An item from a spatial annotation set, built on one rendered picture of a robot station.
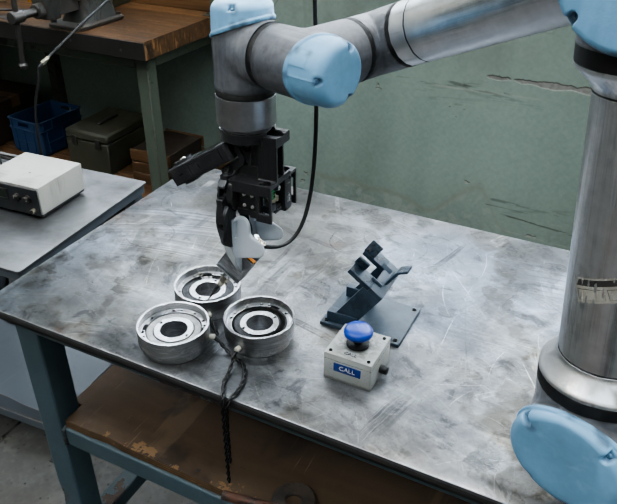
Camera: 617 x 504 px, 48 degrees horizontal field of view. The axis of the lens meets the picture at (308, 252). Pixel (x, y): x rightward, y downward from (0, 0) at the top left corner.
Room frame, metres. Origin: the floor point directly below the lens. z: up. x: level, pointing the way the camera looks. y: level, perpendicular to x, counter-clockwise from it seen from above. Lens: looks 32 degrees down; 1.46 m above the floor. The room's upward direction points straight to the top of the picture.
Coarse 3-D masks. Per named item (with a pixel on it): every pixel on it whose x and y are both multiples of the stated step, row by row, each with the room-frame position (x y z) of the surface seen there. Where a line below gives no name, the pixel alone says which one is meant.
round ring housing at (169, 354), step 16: (160, 304) 0.84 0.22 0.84; (176, 304) 0.85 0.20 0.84; (192, 304) 0.84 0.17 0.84; (144, 320) 0.81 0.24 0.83; (176, 320) 0.82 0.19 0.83; (208, 320) 0.80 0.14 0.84; (144, 336) 0.78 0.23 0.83; (160, 336) 0.78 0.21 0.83; (208, 336) 0.79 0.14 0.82; (144, 352) 0.76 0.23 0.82; (160, 352) 0.75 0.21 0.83; (176, 352) 0.75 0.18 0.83; (192, 352) 0.76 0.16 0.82
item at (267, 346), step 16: (240, 304) 0.85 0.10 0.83; (256, 304) 0.86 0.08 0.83; (272, 304) 0.86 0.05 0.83; (288, 304) 0.84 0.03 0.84; (224, 320) 0.80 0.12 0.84; (256, 320) 0.83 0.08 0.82; (272, 320) 0.82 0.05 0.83; (288, 320) 0.82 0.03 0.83; (240, 336) 0.77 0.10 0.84; (272, 336) 0.77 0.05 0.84; (288, 336) 0.78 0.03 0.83; (240, 352) 0.77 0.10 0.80; (256, 352) 0.76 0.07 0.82; (272, 352) 0.77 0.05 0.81
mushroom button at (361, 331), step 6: (348, 324) 0.75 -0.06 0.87; (354, 324) 0.75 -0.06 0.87; (360, 324) 0.75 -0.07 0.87; (366, 324) 0.75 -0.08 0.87; (348, 330) 0.74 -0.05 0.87; (354, 330) 0.74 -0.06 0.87; (360, 330) 0.74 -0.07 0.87; (366, 330) 0.74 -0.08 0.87; (372, 330) 0.74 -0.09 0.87; (348, 336) 0.73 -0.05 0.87; (354, 336) 0.73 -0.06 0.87; (360, 336) 0.73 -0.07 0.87; (366, 336) 0.73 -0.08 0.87; (372, 336) 0.74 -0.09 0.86; (354, 342) 0.74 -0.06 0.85; (360, 342) 0.72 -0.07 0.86
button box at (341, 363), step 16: (336, 336) 0.76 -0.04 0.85; (384, 336) 0.76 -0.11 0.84; (336, 352) 0.73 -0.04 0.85; (352, 352) 0.73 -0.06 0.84; (368, 352) 0.73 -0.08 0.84; (384, 352) 0.74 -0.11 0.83; (336, 368) 0.72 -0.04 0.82; (352, 368) 0.71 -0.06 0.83; (368, 368) 0.70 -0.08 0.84; (384, 368) 0.72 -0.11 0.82; (352, 384) 0.71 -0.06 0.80; (368, 384) 0.70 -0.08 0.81
